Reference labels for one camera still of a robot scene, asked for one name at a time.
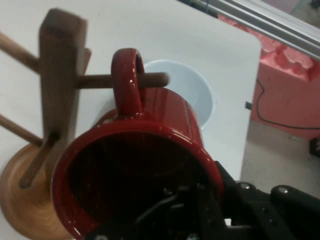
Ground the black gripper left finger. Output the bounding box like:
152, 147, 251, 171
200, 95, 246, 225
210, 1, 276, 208
86, 183, 226, 240

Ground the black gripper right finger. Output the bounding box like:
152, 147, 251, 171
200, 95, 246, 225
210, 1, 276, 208
214, 160, 320, 240

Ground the red enamel mug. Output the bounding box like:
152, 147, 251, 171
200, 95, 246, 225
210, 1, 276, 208
51, 47, 225, 240

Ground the small black box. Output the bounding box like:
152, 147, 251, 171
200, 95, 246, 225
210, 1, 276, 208
309, 136, 320, 158

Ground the pink plastic bag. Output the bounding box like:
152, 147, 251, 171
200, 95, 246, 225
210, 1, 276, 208
217, 13, 320, 141

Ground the blue and white bowl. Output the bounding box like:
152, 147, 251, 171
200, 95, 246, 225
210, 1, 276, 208
143, 59, 216, 131

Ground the wooden mug tree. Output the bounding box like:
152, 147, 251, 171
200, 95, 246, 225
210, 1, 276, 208
0, 8, 172, 240

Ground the thin black floor cable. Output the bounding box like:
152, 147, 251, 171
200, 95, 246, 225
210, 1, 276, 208
256, 77, 320, 130

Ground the aluminium frame rail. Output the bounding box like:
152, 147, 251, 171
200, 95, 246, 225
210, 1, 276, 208
178, 0, 320, 61

